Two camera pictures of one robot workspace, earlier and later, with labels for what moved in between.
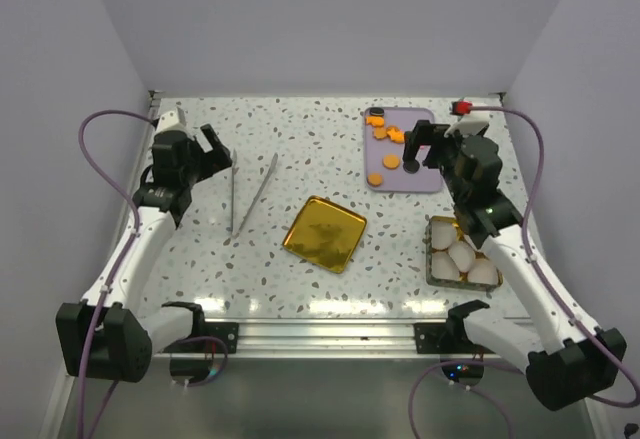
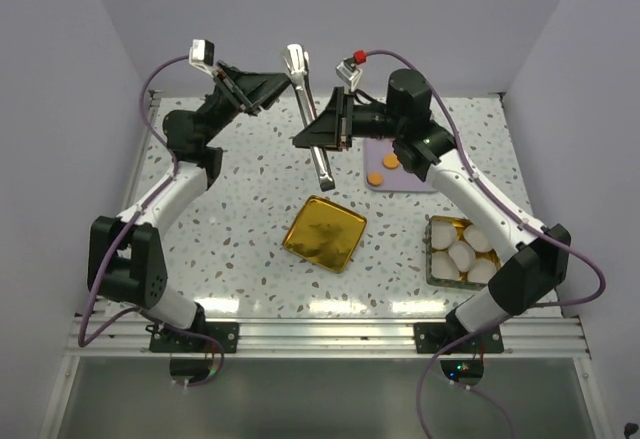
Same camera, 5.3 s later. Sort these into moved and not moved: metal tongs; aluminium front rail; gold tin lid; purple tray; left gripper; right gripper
Moved: left gripper; right gripper; metal tongs
Not moved: aluminium front rail; purple tray; gold tin lid
